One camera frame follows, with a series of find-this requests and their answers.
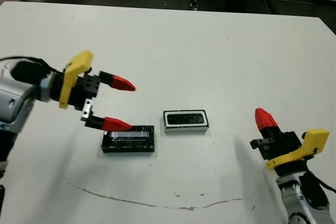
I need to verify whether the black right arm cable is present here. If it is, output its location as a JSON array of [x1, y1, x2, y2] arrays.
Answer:
[[301, 153, 336, 193]]

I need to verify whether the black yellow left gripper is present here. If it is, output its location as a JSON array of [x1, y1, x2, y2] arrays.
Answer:
[[51, 50, 136, 132]]

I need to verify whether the camera box base white inside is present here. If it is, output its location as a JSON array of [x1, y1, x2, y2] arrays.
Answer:
[[162, 110, 210, 134]]

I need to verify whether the black camera box lid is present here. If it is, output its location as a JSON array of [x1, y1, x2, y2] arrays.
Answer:
[[101, 124, 155, 154]]

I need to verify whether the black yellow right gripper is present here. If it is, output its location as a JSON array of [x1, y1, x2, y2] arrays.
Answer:
[[249, 108, 330, 176]]

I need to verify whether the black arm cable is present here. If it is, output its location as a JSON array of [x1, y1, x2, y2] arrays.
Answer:
[[301, 153, 336, 193], [0, 55, 64, 74]]

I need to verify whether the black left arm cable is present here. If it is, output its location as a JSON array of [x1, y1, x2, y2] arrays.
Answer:
[[0, 55, 64, 74]]

